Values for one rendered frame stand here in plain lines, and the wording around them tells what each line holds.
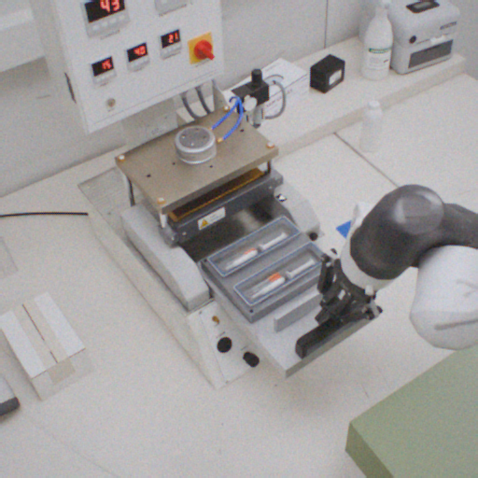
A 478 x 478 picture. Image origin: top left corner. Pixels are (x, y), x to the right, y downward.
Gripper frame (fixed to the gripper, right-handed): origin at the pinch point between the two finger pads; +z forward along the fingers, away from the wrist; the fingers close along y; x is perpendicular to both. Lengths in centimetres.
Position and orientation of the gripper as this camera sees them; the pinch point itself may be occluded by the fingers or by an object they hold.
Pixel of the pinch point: (328, 311)
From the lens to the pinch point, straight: 118.6
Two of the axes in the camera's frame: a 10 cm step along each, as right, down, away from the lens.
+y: 5.7, 7.8, -2.6
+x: 8.0, -4.7, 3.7
